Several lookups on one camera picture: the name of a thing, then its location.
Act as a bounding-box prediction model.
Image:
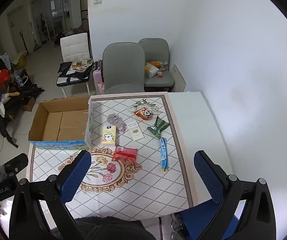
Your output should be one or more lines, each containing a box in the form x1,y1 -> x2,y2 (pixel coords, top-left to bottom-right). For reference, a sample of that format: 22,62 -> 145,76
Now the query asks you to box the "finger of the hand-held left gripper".
3,153 -> 29,178

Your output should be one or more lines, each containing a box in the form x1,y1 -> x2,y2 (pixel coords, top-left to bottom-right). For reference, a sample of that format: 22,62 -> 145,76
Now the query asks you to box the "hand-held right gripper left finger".
9,150 -> 92,240

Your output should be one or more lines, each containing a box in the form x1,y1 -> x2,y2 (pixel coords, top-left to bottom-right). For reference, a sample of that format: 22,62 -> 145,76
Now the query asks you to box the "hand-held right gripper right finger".
193,150 -> 276,240

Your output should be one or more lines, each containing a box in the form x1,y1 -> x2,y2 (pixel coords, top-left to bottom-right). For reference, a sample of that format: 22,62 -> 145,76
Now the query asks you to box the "long blue packet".
159,137 -> 170,172

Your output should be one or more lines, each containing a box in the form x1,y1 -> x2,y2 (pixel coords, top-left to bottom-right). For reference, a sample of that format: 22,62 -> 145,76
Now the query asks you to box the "yellow tissue pack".
101,125 -> 117,147

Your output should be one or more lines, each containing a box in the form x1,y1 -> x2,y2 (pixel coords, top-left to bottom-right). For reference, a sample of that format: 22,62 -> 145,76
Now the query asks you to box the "printed cardboard box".
28,95 -> 95,150

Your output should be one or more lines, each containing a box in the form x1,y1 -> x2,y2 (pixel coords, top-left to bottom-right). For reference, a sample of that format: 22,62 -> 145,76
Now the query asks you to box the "red snack packet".
112,145 -> 138,164

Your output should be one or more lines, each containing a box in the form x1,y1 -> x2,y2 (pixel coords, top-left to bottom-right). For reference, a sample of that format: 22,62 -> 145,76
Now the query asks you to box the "lilac soft cloth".
108,113 -> 128,132

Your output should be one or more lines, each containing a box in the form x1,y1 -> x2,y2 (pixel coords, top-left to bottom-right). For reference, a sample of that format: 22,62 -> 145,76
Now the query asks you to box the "green packet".
147,116 -> 171,138

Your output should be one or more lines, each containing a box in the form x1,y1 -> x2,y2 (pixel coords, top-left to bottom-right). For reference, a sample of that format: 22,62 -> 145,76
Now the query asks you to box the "white card packet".
125,120 -> 144,140

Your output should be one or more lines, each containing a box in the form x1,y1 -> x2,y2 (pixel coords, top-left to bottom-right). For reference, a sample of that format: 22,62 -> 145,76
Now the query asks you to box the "orange panda snack packet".
134,107 -> 152,120

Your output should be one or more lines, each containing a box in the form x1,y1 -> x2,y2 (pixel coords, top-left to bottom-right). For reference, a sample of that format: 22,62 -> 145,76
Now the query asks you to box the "white cloth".
0,94 -> 12,117

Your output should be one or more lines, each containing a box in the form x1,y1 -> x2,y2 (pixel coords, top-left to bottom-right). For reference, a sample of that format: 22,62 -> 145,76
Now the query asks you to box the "person's dark fuzzy clothing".
51,216 -> 156,240

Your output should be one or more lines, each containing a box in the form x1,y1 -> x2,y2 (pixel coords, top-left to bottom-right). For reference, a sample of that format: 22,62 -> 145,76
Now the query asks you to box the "small brown cardboard box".
22,97 -> 36,112

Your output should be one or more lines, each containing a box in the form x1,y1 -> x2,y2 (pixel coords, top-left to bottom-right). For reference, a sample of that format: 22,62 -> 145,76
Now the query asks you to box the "clear floral packet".
128,99 -> 162,117

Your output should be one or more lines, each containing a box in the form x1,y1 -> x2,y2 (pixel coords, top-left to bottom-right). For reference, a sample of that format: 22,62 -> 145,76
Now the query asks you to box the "pink suitcase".
93,60 -> 105,95

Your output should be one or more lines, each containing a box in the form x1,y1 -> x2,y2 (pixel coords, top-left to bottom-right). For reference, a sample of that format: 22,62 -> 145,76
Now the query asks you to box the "yellow bag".
15,55 -> 28,68

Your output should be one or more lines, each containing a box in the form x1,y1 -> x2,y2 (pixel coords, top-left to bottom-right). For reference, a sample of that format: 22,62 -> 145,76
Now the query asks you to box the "white board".
171,64 -> 186,93

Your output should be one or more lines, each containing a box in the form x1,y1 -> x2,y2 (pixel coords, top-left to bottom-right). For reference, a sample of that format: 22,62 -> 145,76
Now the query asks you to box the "black folder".
58,62 -> 73,74

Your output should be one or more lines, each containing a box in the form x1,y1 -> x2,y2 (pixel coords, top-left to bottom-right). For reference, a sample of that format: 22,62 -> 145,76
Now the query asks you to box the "stack of papers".
71,59 -> 94,72

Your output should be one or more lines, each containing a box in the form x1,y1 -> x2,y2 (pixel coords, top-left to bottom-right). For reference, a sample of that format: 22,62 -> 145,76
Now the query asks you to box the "grey chair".
103,42 -> 145,95
138,38 -> 176,92

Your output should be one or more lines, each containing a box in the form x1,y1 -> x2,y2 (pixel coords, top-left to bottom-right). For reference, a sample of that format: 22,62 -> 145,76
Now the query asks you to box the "white tissue pack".
145,62 -> 159,78

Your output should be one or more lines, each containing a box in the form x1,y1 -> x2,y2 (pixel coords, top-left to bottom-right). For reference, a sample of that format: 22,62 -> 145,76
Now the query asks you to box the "wooden door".
7,6 -> 29,55

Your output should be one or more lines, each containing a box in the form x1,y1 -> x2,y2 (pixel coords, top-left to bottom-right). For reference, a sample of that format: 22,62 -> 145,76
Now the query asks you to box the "white chair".
57,32 -> 94,97

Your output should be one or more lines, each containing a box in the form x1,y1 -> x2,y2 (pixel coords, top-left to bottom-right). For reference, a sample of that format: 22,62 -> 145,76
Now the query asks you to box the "glass sliding door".
29,0 -> 74,48

